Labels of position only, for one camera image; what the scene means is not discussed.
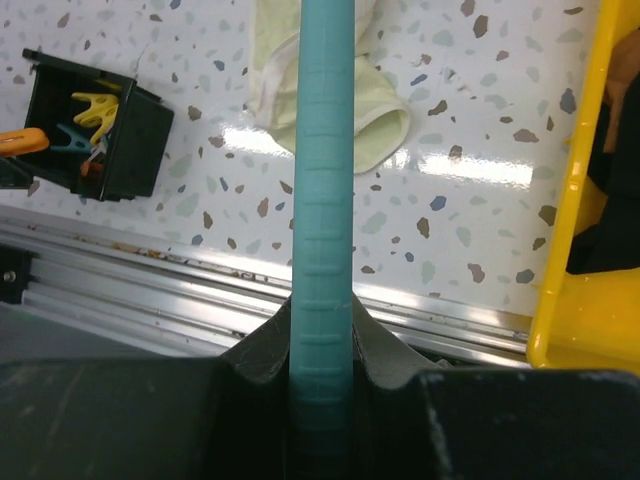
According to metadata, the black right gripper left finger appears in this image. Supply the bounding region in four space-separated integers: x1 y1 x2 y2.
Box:
1 306 293 479

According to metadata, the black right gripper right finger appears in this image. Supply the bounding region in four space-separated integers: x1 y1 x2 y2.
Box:
347 300 639 479

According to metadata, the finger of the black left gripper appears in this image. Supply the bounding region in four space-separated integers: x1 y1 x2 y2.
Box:
0 157 33 190

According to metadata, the orange clothespin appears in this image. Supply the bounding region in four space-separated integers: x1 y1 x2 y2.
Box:
0 128 50 157

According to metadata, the teal hanger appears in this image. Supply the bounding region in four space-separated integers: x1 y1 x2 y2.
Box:
288 0 356 480

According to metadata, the pale green underwear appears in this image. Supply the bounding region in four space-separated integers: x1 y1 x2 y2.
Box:
248 1 410 174

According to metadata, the black underwear in bin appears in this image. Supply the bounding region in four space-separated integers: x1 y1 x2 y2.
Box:
567 91 639 274

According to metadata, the brown underwear in bin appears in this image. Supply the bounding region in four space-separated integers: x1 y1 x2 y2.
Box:
606 29 639 103

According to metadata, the black clip box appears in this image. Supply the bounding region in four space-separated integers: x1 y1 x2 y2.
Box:
17 49 174 201

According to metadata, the yellow plastic bin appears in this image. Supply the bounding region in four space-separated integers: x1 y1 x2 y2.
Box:
527 1 639 373

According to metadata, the aluminium table rail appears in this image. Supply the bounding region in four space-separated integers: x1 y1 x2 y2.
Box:
1 206 530 368

